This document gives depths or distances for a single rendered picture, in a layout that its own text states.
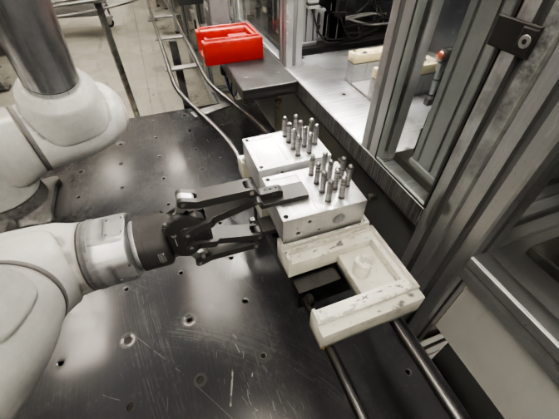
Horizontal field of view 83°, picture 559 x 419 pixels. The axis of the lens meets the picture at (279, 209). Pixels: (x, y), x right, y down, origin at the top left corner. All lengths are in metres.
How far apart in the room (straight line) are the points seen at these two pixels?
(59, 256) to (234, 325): 0.32
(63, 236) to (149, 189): 0.47
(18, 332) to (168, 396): 0.31
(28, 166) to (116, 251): 0.48
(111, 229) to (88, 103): 0.43
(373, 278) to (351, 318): 0.08
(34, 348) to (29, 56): 0.53
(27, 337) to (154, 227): 0.17
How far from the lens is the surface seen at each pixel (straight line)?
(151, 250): 0.42
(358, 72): 0.81
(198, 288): 0.66
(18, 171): 0.87
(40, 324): 0.35
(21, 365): 0.33
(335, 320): 0.39
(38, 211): 0.93
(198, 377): 0.59
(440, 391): 0.46
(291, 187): 0.45
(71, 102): 0.80
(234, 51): 0.92
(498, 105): 0.40
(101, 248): 0.42
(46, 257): 0.42
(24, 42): 0.72
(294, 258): 0.43
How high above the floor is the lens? 1.23
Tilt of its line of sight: 46 degrees down
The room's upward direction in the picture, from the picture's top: straight up
